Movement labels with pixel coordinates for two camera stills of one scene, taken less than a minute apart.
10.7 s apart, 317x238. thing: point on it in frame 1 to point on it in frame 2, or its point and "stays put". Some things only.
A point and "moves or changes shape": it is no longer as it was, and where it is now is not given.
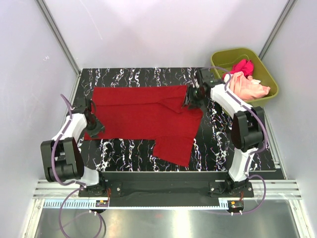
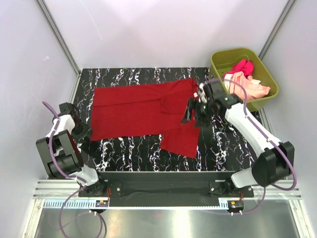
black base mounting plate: (169, 185) stays put
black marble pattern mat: (216, 150) stays put
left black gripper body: (95, 127) to (80, 131)
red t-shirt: (155, 112) moves or changes shape
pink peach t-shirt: (247, 89) stays put
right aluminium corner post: (284, 16) stays put
